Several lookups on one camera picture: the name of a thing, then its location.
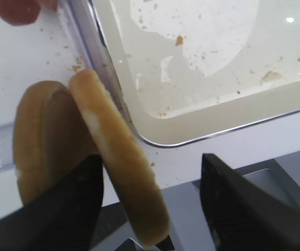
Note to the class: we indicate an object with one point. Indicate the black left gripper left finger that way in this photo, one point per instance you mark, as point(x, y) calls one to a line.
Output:
point(62, 218)

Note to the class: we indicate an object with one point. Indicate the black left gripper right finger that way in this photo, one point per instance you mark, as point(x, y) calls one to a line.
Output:
point(240, 215)

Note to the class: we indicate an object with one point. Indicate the bun bottom slice placed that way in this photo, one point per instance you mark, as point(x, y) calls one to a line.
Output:
point(125, 161)

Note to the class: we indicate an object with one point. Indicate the tomato slices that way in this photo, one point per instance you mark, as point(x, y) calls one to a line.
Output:
point(24, 12)

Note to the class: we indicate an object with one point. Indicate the bun bottom slice standing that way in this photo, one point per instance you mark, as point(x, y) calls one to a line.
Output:
point(50, 138)

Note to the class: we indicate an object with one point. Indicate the cream metal tray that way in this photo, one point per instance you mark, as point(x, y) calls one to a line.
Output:
point(189, 70)

